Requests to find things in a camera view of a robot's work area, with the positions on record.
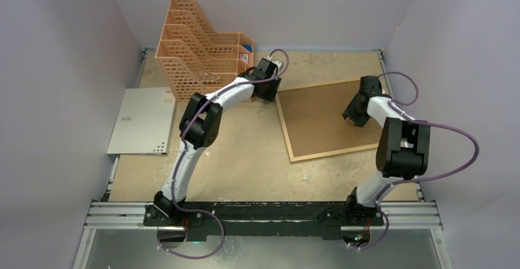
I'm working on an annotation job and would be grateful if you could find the brown frame backing board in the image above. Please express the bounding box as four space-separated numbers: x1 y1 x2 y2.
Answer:
279 81 384 158

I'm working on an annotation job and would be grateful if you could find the wooden picture frame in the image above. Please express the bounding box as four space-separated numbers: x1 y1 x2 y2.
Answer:
275 78 387 163

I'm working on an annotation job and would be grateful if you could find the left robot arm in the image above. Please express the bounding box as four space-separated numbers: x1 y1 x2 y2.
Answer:
153 58 281 225

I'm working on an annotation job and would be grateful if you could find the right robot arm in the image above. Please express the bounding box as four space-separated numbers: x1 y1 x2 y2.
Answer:
342 76 431 224

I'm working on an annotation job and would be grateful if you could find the red white item in organizer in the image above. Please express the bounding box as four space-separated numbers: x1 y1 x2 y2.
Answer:
239 54 249 64

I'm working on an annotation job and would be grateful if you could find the blue item in organizer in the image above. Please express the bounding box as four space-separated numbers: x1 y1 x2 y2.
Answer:
243 45 253 53

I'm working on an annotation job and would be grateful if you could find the orange plastic file organizer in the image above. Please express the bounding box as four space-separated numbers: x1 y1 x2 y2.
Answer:
155 0 254 101

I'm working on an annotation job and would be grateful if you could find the grey booklet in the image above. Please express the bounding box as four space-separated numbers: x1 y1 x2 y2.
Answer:
107 87 176 155

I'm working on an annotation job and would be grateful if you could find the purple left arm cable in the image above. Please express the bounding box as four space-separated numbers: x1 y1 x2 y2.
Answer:
157 48 290 259

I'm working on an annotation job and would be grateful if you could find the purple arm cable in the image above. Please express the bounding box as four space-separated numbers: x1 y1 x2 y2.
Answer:
157 48 290 259
346 71 480 251

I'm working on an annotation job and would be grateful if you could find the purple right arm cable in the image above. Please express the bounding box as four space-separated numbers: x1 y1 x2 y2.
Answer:
346 71 480 251

